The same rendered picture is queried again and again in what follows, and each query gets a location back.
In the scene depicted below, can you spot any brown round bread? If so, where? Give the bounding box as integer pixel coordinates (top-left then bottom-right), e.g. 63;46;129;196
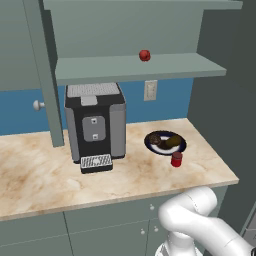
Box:
148;134;163;147

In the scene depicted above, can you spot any dark blue and white plate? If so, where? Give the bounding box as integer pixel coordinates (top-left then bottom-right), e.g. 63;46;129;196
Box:
143;130;188;157

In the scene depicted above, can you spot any dark green avocado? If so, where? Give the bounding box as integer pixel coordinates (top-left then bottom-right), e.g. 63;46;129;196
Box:
159;134;183;150

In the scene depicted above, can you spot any red jam jar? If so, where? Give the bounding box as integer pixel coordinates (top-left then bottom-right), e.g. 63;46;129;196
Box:
170;151;184;168

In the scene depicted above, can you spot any white round door knob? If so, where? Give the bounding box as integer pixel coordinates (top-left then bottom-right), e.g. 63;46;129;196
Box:
32;99;46;112

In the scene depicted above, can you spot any tall dark grey cabinet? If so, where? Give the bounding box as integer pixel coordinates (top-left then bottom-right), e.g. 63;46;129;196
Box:
186;0;256;234

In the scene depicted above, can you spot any grey-green base cabinet door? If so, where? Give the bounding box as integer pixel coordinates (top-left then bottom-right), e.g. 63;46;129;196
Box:
67;220;151;256
0;212;74;256
145;217;172;256

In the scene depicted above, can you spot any black and grey coffee machine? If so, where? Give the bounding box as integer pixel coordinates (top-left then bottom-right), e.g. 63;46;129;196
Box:
64;82;128;175

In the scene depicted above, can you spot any red round fruit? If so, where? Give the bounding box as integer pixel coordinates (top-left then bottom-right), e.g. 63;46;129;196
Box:
138;49;152;63

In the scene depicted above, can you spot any grey-green drawer front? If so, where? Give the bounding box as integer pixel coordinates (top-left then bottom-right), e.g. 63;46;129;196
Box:
62;194;178;233

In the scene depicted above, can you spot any beige wall outlet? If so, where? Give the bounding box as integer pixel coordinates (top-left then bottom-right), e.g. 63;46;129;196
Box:
143;79;158;102

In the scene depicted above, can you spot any grey-green open wall cabinet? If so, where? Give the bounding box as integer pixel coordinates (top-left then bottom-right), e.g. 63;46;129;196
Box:
42;0;244;87

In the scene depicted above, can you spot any grey-green closed wall cabinet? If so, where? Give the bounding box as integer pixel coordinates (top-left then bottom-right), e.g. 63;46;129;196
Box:
0;0;42;93

